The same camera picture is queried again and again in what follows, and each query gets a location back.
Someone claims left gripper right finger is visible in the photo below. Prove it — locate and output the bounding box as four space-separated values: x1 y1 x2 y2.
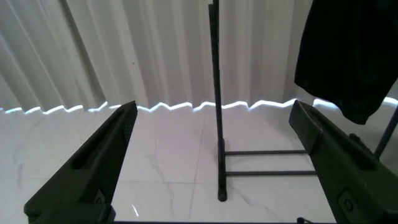
288 99 398 223

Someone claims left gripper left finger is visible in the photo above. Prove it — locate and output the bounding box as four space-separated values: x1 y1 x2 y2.
24 100 139 223

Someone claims black garment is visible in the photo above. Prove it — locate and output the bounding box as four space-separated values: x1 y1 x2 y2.
294 0 398 126

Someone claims black clothes rack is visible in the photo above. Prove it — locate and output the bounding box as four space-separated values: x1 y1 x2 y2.
208 0 398 202

